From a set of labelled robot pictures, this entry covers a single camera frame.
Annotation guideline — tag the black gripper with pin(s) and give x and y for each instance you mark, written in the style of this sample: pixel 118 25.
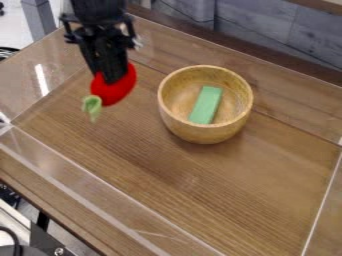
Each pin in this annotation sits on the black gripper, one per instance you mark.
pixel 118 29

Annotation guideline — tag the red plush strawberry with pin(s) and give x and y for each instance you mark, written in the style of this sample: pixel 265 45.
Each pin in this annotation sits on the red plush strawberry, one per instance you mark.
pixel 107 94

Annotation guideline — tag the wooden bowl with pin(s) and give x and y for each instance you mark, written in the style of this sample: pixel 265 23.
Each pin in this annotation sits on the wooden bowl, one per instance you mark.
pixel 178 92

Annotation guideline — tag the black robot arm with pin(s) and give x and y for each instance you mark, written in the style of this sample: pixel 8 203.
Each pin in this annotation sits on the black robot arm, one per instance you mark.
pixel 92 10

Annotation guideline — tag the green rectangular block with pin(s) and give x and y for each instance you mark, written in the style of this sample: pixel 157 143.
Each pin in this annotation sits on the green rectangular block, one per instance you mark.
pixel 206 105

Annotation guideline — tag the grey post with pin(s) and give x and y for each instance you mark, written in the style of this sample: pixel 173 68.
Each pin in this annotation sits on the grey post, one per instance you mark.
pixel 39 17

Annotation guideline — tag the clear acrylic tray wall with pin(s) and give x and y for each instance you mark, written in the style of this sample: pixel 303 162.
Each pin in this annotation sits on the clear acrylic tray wall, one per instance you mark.
pixel 137 192

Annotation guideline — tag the black metal table bracket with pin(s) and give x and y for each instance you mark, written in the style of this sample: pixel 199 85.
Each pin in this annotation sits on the black metal table bracket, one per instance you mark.
pixel 46 243

